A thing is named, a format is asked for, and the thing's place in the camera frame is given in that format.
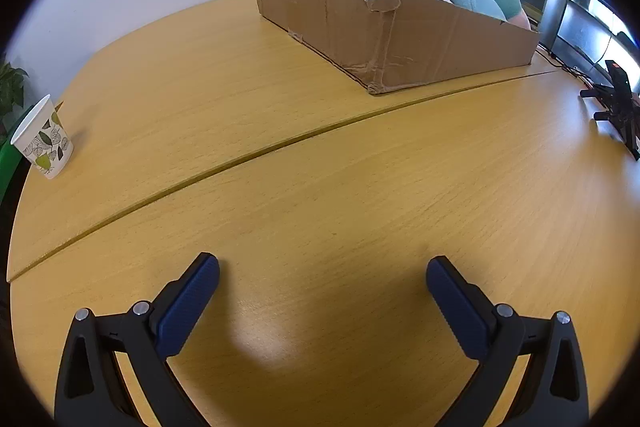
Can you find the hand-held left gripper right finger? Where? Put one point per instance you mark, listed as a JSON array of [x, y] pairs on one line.
[[457, 307]]

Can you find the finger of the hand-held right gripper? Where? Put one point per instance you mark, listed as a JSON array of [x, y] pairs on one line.
[[602, 115], [594, 92]]

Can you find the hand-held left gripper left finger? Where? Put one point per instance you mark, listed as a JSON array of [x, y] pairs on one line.
[[192, 302]]

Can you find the brown cardboard box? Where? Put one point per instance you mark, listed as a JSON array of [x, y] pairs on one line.
[[450, 42]]

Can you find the black monitor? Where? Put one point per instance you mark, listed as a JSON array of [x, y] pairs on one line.
[[580, 37]]

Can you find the leaf-print paper cup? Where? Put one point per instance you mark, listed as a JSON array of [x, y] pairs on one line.
[[45, 142]]

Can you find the green chair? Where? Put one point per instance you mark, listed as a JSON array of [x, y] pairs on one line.
[[10, 172]]

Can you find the green potted plant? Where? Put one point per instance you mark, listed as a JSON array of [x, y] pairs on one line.
[[11, 87]]

